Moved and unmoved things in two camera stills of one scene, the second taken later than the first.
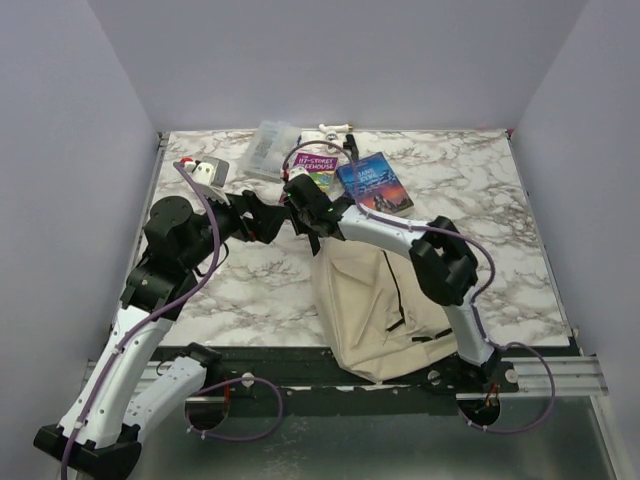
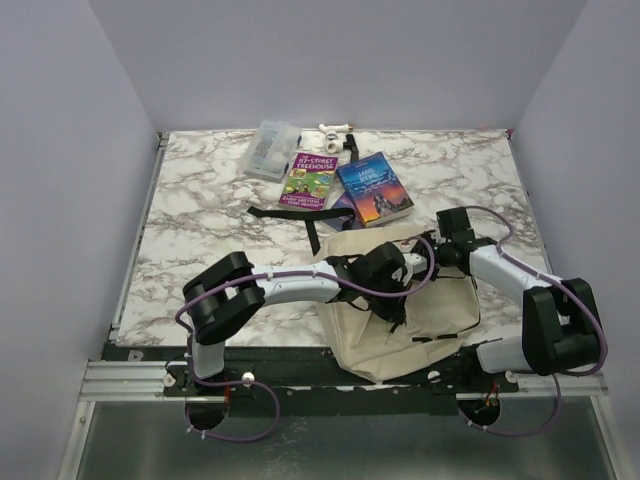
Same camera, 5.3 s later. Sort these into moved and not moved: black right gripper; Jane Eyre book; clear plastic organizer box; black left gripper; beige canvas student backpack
Moved: black right gripper; black left gripper
Not moved: clear plastic organizer box; Jane Eyre book; beige canvas student backpack
